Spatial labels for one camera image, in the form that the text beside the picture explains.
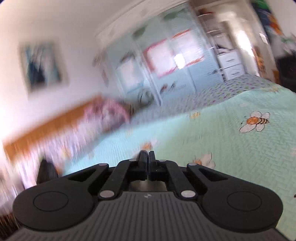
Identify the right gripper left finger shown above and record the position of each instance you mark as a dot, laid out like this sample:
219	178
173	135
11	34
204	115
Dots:
123	174

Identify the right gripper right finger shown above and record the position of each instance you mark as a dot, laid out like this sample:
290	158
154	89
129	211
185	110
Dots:
172	175

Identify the wooden headboard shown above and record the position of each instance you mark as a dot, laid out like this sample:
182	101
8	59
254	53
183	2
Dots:
23	143

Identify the pink fuzzy blanket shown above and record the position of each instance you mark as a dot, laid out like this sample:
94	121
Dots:
107	113

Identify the white standing fan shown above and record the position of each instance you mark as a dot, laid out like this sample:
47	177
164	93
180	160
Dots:
145	97

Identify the mint quilted bee bedspread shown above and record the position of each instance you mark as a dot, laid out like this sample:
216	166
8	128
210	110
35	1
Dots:
250	136

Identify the framed wedding photo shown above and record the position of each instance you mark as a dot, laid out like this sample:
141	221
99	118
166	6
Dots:
42	65

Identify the white sliding door wardrobe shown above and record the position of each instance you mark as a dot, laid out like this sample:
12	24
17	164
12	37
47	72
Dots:
158	45

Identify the floral bed sheet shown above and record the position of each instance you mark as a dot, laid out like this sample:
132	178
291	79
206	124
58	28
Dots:
207	97

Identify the white drawer unit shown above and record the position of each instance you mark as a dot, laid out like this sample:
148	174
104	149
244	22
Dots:
231	64

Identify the black chair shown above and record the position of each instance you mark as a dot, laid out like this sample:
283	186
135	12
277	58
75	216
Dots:
287	71

